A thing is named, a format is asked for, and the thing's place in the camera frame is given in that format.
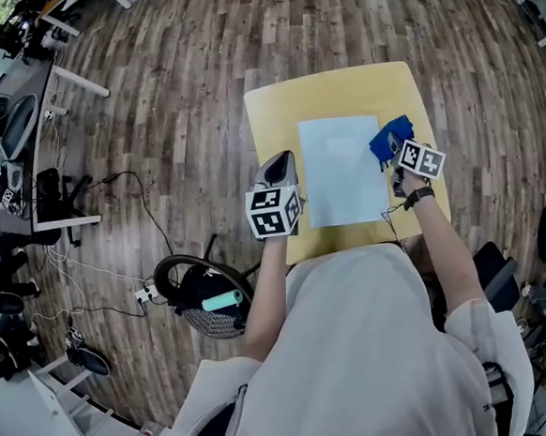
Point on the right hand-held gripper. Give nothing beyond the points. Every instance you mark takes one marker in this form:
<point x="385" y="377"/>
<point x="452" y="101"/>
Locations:
<point x="420" y="158"/>

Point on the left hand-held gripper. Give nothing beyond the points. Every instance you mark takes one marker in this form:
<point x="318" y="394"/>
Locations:
<point x="272" y="203"/>

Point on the blue cloth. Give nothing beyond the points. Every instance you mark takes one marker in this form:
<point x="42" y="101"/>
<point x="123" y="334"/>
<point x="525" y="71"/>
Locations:
<point x="391" y="143"/>

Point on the light blue object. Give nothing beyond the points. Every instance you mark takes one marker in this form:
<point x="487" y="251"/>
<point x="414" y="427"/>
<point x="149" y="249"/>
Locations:
<point x="343" y="171"/>

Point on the person's right forearm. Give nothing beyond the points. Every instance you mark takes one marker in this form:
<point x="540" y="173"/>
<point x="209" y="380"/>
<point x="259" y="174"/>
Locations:
<point x="450" y="255"/>

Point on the person's left forearm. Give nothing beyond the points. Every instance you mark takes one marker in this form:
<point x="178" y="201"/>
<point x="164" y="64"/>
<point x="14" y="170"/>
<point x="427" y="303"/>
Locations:
<point x="262" y="293"/>

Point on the person's right hand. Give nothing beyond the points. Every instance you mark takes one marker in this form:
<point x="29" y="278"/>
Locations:
<point x="411" y="183"/>

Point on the black wristwatch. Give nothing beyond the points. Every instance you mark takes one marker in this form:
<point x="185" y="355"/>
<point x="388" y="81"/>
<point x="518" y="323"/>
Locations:
<point x="418" y="197"/>

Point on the yellow wooden table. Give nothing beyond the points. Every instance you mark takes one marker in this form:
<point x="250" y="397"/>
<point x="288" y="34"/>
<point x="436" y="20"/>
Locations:
<point x="274" y="118"/>

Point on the black backpack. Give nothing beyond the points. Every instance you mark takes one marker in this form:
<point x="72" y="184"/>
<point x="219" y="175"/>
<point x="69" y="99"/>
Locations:
<point x="203" y="283"/>

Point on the black office chair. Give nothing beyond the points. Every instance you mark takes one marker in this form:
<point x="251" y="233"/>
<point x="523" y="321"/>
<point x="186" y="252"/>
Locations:
<point x="198" y="284"/>

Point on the mint green cylinder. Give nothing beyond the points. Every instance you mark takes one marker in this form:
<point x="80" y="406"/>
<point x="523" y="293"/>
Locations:
<point x="221" y="300"/>

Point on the black armrest chair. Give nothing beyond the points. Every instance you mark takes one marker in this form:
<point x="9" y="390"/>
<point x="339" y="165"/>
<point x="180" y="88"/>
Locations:
<point x="498" y="274"/>

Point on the white power strip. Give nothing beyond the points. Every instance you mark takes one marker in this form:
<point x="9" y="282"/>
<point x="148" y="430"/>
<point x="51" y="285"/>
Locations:
<point x="146" y="294"/>

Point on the person's white shirt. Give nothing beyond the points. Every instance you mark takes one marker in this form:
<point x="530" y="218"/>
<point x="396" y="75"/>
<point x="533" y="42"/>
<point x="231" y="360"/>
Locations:
<point x="350" y="361"/>

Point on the black desk chair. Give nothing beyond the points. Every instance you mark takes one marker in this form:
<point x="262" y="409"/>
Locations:
<point x="59" y="196"/>

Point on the black shoe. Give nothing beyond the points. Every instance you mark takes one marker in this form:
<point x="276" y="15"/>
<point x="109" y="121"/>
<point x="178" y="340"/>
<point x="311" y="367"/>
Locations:
<point x="89" y="358"/>

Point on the grey desk with white legs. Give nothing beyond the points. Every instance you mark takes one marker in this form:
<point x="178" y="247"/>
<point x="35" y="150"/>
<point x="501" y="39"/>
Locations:
<point x="36" y="137"/>

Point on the grey computer monitor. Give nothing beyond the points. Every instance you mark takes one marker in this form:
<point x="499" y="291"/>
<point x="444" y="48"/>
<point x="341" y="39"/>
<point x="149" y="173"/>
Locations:
<point x="17" y="126"/>

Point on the white stool frame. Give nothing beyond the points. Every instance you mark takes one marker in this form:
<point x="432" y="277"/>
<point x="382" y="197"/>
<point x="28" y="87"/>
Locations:
<point x="66" y="402"/>

